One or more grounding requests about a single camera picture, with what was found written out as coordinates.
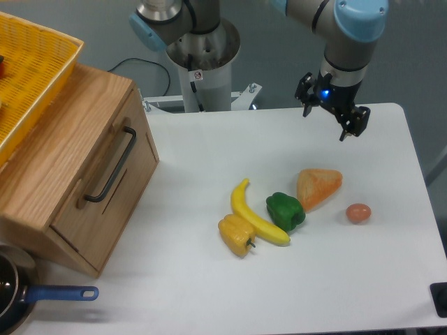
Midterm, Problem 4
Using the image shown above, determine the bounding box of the orange triangular bread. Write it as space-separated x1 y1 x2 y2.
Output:
297 168 343 213

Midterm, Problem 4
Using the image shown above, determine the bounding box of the yellow bell pepper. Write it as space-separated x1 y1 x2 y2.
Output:
218 214 256 258

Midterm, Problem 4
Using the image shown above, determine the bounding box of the yellow plastic basket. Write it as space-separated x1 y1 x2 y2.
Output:
1 13 84 164

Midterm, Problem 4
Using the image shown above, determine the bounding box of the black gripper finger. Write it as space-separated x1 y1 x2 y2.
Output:
295 73 320 117
337 105 371 141

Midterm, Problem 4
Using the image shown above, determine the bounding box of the blue handled saucepan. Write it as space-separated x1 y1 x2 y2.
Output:
1 245 99 334

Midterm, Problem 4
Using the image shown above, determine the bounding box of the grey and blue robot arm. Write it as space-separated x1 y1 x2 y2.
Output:
129 1 388 137

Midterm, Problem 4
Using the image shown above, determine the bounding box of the yellow banana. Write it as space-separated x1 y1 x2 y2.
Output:
230 178 291 246

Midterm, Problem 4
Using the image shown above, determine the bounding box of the brown egg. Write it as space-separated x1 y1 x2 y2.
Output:
345 203 372 224

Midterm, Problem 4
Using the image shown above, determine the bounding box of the green bell pepper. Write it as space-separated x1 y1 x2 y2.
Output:
266 192 306 232

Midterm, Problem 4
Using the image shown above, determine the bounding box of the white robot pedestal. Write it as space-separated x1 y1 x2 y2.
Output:
166 18 240 112

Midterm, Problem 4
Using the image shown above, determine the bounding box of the black cable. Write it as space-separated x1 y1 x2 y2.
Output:
107 57 171 97

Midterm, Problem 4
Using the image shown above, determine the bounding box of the wooden top drawer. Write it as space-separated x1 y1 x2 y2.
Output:
52 90 159 267

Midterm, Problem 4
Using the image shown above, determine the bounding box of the wooden drawer cabinet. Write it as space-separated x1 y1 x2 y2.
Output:
1 65 140 277

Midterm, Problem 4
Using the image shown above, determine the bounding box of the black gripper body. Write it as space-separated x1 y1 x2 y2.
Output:
314 73 361 121

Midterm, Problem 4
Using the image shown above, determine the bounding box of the black drawer handle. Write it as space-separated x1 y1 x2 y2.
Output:
84 126 138 204

